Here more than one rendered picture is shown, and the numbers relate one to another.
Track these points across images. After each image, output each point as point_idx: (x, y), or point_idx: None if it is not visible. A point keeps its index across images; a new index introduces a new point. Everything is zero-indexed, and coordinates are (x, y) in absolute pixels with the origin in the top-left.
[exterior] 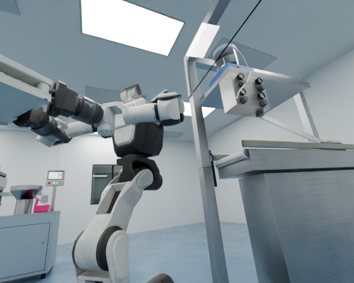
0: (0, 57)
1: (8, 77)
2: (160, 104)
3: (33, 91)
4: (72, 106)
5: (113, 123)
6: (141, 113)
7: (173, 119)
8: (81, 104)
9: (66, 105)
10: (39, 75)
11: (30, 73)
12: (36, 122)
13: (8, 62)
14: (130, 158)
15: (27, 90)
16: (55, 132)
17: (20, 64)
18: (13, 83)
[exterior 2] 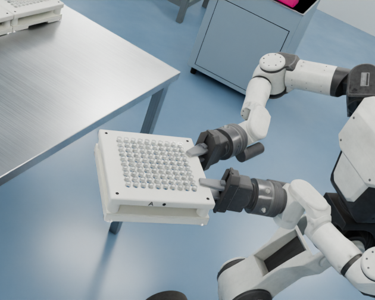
0: (166, 204)
1: (169, 217)
2: (352, 271)
3: (190, 221)
4: (238, 207)
5: (296, 220)
6: (325, 255)
7: (368, 293)
8: (252, 205)
9: (231, 206)
10: (200, 205)
11: (190, 207)
12: (213, 163)
13: (172, 206)
14: (338, 216)
15: (185, 222)
16: (240, 158)
17: (183, 202)
18: (173, 221)
